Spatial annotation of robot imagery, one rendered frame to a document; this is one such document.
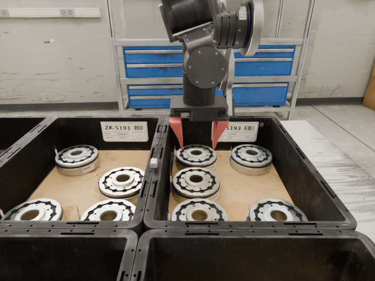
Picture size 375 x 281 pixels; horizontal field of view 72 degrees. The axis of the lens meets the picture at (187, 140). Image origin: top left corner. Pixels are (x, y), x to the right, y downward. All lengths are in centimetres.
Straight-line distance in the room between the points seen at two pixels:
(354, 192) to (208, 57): 69
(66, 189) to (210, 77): 42
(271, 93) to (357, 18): 162
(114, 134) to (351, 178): 75
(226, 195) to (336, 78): 345
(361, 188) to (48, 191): 87
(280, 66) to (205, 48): 225
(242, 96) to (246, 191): 200
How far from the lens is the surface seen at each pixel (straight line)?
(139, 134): 72
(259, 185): 62
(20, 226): 43
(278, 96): 267
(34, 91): 373
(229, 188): 60
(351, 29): 386
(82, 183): 65
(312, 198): 52
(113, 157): 73
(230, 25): 90
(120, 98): 250
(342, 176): 99
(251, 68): 251
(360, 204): 89
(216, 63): 37
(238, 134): 72
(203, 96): 45
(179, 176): 58
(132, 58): 240
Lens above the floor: 120
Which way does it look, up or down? 28 degrees down
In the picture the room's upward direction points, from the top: straight up
